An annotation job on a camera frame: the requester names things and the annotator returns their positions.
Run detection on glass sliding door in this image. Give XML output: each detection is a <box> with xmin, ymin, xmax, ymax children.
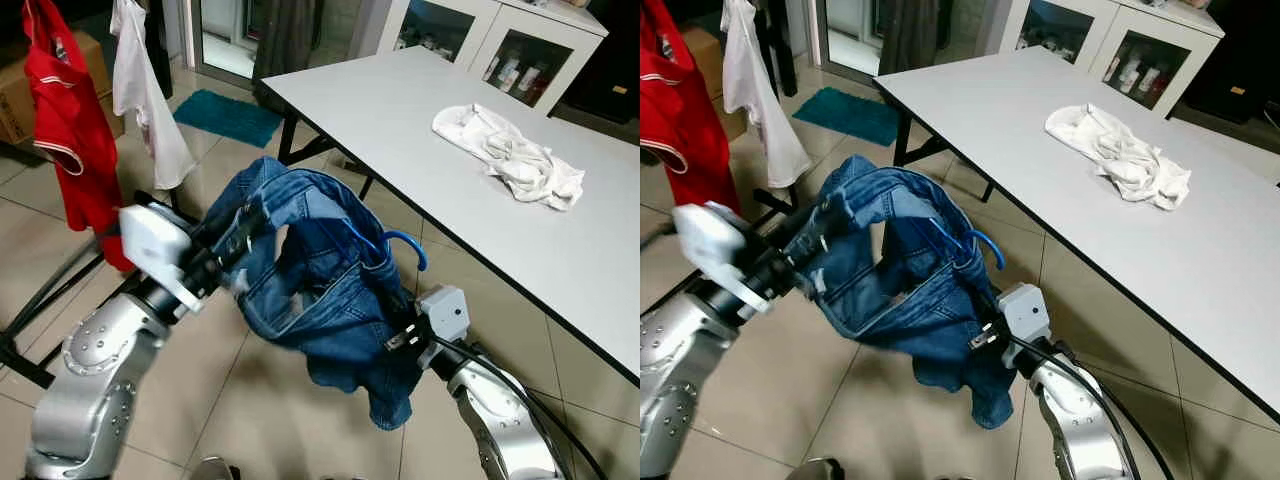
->
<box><xmin>180</xmin><ymin>0</ymin><xmax>266</xmax><ymax>83</ymax></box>
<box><xmin>805</xmin><ymin>0</ymin><xmax>886</xmax><ymax>81</ymax></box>

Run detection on blue plastic hanger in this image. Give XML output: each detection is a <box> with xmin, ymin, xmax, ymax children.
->
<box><xmin>925</xmin><ymin>215</ymin><xmax>1006</xmax><ymax>273</ymax></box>
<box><xmin>335</xmin><ymin>218</ymin><xmax>429</xmax><ymax>273</ymax></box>

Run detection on brown cardboard box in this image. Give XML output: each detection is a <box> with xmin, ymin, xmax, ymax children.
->
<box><xmin>680</xmin><ymin>25</ymin><xmax>751</xmax><ymax>141</ymax></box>
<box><xmin>0</xmin><ymin>30</ymin><xmax>126</xmax><ymax>146</ymax></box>

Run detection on black speaker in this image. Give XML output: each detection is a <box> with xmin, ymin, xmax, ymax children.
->
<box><xmin>575</xmin><ymin>0</ymin><xmax>641</xmax><ymax>126</ymax></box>
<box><xmin>1180</xmin><ymin>0</ymin><xmax>1280</xmax><ymax>126</ymax></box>

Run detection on blue denim shorts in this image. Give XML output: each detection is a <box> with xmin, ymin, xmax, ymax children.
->
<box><xmin>205</xmin><ymin>157</ymin><xmax>429</xmax><ymax>431</ymax></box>
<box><xmin>805</xmin><ymin>155</ymin><xmax>1016</xmax><ymax>431</ymax></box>

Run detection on red shirt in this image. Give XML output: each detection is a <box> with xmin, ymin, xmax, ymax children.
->
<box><xmin>22</xmin><ymin>0</ymin><xmax>138</xmax><ymax>273</ymax></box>
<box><xmin>640</xmin><ymin>0</ymin><xmax>743</xmax><ymax>216</ymax></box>

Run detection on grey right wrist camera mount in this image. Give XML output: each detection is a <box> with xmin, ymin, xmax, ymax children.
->
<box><xmin>415</xmin><ymin>285</ymin><xmax>471</xmax><ymax>346</ymax></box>
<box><xmin>995</xmin><ymin>283</ymin><xmax>1053</xmax><ymax>346</ymax></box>

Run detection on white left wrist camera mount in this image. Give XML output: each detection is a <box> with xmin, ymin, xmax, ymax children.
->
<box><xmin>672</xmin><ymin>200</ymin><xmax>776</xmax><ymax>316</ymax></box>
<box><xmin>118</xmin><ymin>203</ymin><xmax>208</xmax><ymax>313</ymax></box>

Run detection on white thin blouse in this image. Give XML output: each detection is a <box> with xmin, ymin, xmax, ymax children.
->
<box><xmin>110</xmin><ymin>0</ymin><xmax>197</xmax><ymax>191</ymax></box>
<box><xmin>720</xmin><ymin>0</ymin><xmax>813</xmax><ymax>191</ymax></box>

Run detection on teal floor mat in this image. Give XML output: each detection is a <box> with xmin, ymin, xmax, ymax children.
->
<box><xmin>792</xmin><ymin>86</ymin><xmax>901</xmax><ymax>148</ymax></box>
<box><xmin>173</xmin><ymin>88</ymin><xmax>285</xmax><ymax>149</ymax></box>

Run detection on white t-shirt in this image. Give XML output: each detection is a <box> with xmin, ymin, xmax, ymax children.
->
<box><xmin>1095</xmin><ymin>125</ymin><xmax>1193</xmax><ymax>211</ymax></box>
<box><xmin>480</xmin><ymin>125</ymin><xmax>586</xmax><ymax>211</ymax></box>

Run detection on black clothes rack base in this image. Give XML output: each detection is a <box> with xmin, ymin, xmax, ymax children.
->
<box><xmin>640</xmin><ymin>150</ymin><xmax>801</xmax><ymax>311</ymax></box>
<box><xmin>0</xmin><ymin>185</ymin><xmax>186</xmax><ymax>391</ymax></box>

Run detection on grey curtain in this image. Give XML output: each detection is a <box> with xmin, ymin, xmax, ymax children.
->
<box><xmin>253</xmin><ymin>0</ymin><xmax>323</xmax><ymax>83</ymax></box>
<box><xmin>878</xmin><ymin>0</ymin><xmax>943</xmax><ymax>79</ymax></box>

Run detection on black hanging garment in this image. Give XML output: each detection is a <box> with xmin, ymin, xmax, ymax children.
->
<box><xmin>143</xmin><ymin>0</ymin><xmax>176</xmax><ymax>101</ymax></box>
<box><xmin>755</xmin><ymin>0</ymin><xmax>801</xmax><ymax>98</ymax></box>

